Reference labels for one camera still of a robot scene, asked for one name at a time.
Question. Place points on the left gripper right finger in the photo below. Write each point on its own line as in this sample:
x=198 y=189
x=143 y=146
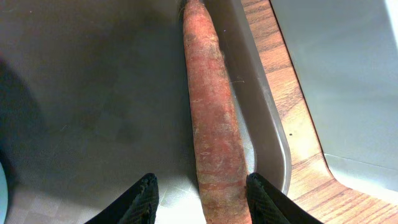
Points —
x=269 y=205

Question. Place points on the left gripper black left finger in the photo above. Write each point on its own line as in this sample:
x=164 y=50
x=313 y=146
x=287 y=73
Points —
x=137 y=205

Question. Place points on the orange carrot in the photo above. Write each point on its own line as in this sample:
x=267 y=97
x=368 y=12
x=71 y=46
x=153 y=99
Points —
x=219 y=153

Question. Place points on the light blue rice bowl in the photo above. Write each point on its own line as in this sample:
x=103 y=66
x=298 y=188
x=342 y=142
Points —
x=3 y=195

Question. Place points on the brown serving tray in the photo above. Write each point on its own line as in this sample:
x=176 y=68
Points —
x=94 y=95

